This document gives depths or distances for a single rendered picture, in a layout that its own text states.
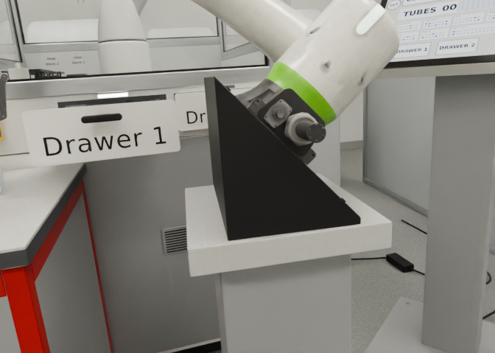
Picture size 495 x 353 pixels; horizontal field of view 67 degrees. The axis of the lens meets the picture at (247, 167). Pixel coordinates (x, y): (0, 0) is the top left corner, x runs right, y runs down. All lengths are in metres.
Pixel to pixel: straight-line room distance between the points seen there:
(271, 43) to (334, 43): 0.22
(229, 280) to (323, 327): 0.17
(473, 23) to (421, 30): 0.12
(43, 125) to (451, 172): 1.07
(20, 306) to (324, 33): 0.58
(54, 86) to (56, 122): 0.35
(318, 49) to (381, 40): 0.09
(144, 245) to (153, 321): 0.27
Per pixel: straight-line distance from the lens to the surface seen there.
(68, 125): 0.82
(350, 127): 4.77
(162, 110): 0.81
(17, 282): 0.64
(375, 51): 0.59
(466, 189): 1.26
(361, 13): 0.59
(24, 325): 0.68
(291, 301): 0.60
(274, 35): 0.75
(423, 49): 1.16
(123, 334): 1.40
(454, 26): 1.19
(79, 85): 1.16
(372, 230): 0.55
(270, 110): 0.49
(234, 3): 0.78
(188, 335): 1.43
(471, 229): 1.30
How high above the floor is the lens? 0.97
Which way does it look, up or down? 14 degrees down
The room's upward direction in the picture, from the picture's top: 4 degrees counter-clockwise
